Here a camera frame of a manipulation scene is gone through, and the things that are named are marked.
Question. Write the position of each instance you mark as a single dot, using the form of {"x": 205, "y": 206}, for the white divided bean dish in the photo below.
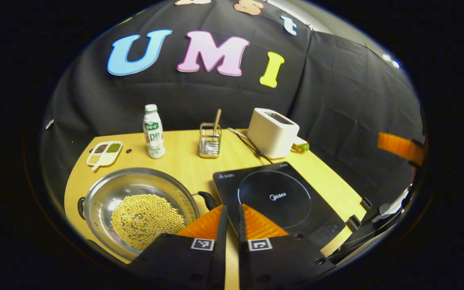
{"x": 104, "y": 153}

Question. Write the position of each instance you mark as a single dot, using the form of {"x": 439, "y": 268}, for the white drink bottle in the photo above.
{"x": 154, "y": 133}

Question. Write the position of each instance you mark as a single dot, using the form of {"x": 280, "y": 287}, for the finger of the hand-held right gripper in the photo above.
{"x": 397, "y": 146}

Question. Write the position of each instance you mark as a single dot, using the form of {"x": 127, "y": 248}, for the black table edge clamp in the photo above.
{"x": 366, "y": 203}
{"x": 353, "y": 223}

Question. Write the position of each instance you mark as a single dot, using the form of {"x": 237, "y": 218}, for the sandwich with lettuce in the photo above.
{"x": 301, "y": 144}

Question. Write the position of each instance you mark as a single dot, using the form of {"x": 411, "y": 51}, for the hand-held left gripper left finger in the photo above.
{"x": 220, "y": 257}

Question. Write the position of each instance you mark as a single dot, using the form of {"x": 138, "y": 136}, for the white toaster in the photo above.
{"x": 272, "y": 133}

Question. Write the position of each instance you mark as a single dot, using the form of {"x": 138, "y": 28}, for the pile of soybeans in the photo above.
{"x": 147, "y": 219}

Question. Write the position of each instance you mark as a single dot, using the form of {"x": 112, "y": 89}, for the wooden stick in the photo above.
{"x": 217, "y": 121}

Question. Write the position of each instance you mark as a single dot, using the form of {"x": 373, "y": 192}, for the stainless steel pot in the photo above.
{"x": 135, "y": 183}

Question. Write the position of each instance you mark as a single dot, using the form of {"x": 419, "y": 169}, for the white backdrop clip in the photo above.
{"x": 49, "y": 123}

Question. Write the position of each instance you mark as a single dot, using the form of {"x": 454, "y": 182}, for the black induction cooktop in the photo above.
{"x": 274, "y": 197}

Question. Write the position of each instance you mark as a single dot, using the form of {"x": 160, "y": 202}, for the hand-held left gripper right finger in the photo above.
{"x": 243, "y": 257}

